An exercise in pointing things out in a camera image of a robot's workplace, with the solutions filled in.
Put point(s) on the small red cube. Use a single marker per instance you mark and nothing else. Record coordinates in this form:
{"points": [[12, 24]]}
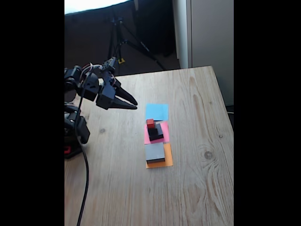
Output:
{"points": [[150, 123]]}

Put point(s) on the small dark cube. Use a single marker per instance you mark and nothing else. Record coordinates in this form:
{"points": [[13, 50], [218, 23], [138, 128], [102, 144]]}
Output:
{"points": [[152, 130]]}

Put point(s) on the medium dark block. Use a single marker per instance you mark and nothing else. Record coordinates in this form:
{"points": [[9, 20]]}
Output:
{"points": [[158, 134]]}

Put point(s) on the large grey block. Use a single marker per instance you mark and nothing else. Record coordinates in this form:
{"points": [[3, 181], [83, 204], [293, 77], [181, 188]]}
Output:
{"points": [[154, 151]]}

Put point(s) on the yellow tape under tall tripod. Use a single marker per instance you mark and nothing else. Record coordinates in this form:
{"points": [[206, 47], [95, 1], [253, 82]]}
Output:
{"points": [[121, 61]]}

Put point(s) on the blue paper sheet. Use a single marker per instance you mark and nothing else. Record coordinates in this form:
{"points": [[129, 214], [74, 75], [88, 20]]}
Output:
{"points": [[157, 112]]}

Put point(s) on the tall black tripod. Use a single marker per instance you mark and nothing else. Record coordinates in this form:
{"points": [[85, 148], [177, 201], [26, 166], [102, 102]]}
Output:
{"points": [[131, 42]]}

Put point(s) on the pink paper sheet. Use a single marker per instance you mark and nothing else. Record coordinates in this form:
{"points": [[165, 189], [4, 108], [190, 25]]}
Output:
{"points": [[165, 131]]}

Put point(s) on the orange paper sheet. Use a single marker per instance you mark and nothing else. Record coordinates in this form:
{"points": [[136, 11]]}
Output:
{"points": [[168, 160]]}

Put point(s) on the bright white light panel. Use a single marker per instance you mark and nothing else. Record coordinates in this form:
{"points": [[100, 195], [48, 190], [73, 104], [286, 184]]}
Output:
{"points": [[94, 4]]}

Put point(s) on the white cabinet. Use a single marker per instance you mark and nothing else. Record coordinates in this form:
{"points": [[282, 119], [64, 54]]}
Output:
{"points": [[211, 35]]}

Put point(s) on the small wrist camera board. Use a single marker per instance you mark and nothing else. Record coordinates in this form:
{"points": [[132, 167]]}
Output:
{"points": [[109, 64]]}

